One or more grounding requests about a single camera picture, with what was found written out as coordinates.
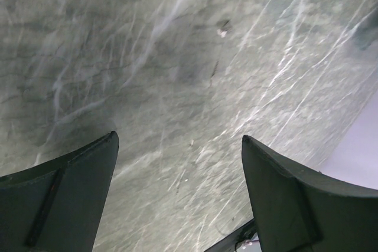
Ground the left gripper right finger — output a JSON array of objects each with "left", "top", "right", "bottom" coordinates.
[{"left": 242, "top": 135, "right": 377, "bottom": 251}]

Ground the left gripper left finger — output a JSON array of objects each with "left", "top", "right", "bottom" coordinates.
[{"left": 1, "top": 131, "right": 119, "bottom": 251}]

